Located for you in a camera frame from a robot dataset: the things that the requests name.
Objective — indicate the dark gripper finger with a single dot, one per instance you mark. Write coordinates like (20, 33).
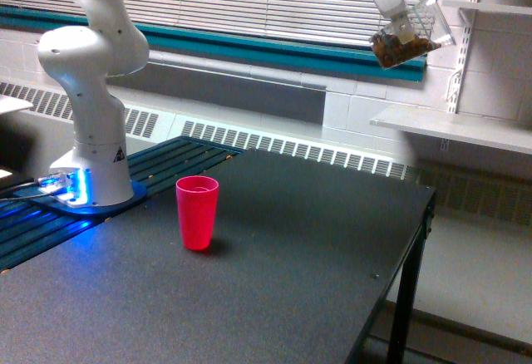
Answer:
(402, 27)

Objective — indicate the clear plastic cup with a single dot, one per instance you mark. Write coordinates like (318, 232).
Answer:
(421, 29)

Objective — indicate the brown granular contents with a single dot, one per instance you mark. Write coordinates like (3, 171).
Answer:
(390, 52)

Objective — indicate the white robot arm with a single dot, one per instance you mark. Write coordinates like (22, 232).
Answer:
(80, 59)

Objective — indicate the teal window sill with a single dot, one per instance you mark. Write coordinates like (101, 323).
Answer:
(278, 53)

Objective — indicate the white radiator heater cover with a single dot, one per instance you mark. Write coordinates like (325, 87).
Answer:
(156, 126)

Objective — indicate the pink plastic cup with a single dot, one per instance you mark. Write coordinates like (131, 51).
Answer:
(197, 198)

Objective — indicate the black table leg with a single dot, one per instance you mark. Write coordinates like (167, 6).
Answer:
(407, 288)

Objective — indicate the white object at left edge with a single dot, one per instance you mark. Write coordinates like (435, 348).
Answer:
(10, 104)

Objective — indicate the white shelf bracket rail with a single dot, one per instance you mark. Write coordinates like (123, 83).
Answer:
(454, 86)

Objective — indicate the upper white wall shelf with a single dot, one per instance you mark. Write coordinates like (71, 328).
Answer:
(489, 7)

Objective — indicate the white wall shelf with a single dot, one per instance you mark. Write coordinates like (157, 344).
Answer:
(467, 129)
(489, 7)

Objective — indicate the lower white wall shelf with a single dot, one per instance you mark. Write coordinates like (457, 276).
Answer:
(467, 129)

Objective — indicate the teal slatted rail surface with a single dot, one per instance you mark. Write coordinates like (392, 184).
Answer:
(29, 229)

